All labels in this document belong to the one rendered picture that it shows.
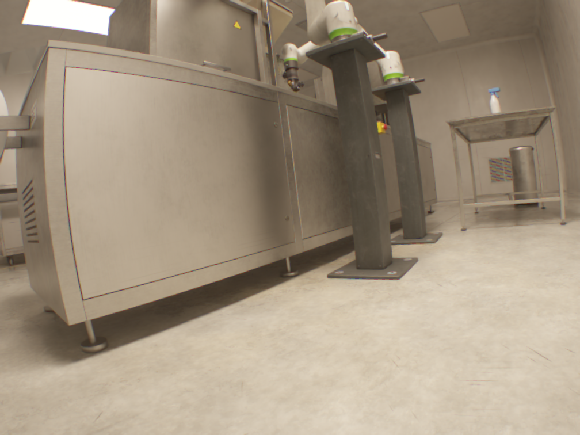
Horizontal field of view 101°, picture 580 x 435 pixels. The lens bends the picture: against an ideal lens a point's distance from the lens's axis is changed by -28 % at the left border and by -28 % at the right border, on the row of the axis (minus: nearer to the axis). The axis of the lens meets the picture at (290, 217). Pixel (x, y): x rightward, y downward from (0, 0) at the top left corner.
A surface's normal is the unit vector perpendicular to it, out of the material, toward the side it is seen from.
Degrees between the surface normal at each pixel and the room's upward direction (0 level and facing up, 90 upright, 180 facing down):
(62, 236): 90
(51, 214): 90
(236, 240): 90
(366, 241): 90
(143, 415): 0
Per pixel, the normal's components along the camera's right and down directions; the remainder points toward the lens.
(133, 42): -0.60, 0.11
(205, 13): 0.79, -0.06
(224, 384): -0.12, -0.99
